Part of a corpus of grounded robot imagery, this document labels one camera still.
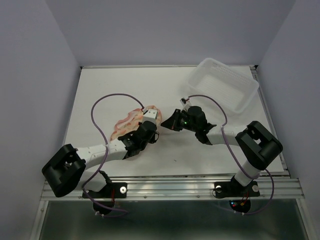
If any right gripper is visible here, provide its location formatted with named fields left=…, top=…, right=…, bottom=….
left=160, top=108, right=198, bottom=132

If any floral mesh laundry bag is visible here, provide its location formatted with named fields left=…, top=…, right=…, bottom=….
left=109, top=106, right=164, bottom=141

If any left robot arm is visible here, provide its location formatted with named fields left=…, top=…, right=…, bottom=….
left=41, top=121, right=157, bottom=198

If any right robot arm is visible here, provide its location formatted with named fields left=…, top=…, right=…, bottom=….
left=160, top=106, right=283, bottom=195

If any white plastic basket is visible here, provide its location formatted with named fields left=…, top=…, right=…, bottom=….
left=185, top=58, right=260, bottom=115

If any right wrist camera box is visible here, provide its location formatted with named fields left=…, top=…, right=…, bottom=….
left=180, top=97, right=192, bottom=112

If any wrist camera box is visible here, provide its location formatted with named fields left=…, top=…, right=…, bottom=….
left=142, top=109, right=158, bottom=125
left=180, top=97, right=192, bottom=112

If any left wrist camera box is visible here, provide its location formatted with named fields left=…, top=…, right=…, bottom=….
left=142, top=109, right=158, bottom=125

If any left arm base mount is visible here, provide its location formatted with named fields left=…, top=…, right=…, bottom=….
left=82, top=170, right=129, bottom=218

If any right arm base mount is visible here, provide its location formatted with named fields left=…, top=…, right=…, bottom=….
left=212, top=180, right=260, bottom=215

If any aluminium mounting rail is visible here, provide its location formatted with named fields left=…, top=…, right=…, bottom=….
left=41, top=174, right=306, bottom=201

